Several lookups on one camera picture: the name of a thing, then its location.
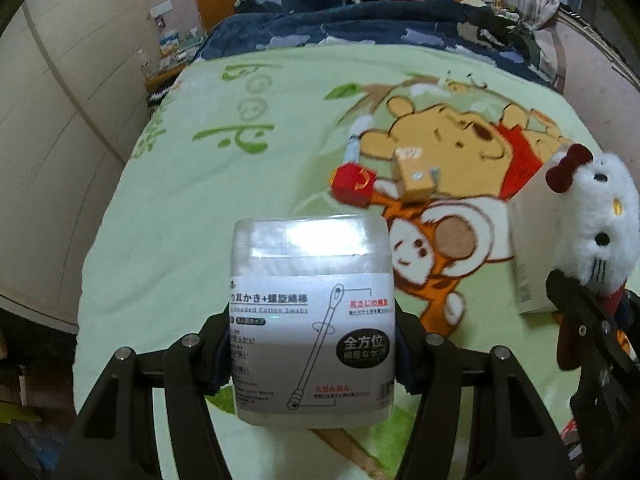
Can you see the white pen tube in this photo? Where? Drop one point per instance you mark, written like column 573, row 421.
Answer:
column 353, row 147

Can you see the clear plastic bottle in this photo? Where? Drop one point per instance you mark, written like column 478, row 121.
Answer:
column 144, row 57

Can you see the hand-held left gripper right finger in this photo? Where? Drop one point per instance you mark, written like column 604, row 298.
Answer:
column 406, row 360

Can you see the red cube box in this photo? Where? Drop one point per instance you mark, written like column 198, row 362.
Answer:
column 352, row 182

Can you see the cream wardrobe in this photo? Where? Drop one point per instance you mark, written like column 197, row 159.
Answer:
column 65, row 135

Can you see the navy blue patterned duvet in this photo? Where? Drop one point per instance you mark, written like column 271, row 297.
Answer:
column 350, row 27

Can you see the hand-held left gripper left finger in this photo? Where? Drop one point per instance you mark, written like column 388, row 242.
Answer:
column 220, row 365

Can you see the white cat plush toy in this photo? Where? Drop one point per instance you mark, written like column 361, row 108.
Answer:
column 595, row 220

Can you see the clear cotton swab box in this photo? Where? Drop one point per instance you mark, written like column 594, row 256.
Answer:
column 310, row 315

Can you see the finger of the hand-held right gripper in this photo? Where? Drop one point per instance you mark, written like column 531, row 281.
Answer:
column 632, row 310
column 580, row 305

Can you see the orange carton box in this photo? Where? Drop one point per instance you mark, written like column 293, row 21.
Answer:
column 415, row 182

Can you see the blue and white carton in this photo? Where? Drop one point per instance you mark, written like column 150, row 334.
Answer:
column 169, row 45

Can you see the green cartoon printed blanket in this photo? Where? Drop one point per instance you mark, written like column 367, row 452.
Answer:
column 190, row 200

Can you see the white paper box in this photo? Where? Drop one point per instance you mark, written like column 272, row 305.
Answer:
column 530, row 255

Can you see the wooden nightstand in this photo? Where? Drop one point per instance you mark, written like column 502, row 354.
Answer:
column 167, row 77

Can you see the white wall socket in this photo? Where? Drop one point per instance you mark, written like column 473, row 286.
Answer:
column 161, row 10

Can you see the pile of dark clothes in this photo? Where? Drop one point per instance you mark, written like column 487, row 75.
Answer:
column 510, row 45

